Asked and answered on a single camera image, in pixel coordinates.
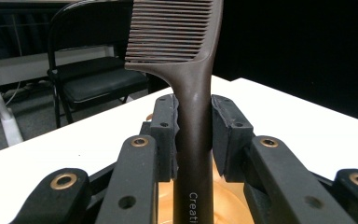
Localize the black curtain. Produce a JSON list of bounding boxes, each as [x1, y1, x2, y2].
[[213, 0, 358, 126]]

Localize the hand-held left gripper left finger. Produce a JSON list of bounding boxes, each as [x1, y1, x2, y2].
[[94, 92, 181, 224]]

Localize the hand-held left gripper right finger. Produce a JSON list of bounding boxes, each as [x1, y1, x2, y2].
[[211, 94, 356, 224]]

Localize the dark brown comb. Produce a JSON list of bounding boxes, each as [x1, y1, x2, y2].
[[124, 0, 225, 224]]

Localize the black folding chair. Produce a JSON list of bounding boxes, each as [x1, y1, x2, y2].
[[46, 0, 151, 129]]

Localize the white board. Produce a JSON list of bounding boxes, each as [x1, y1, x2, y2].
[[0, 74, 358, 224]]

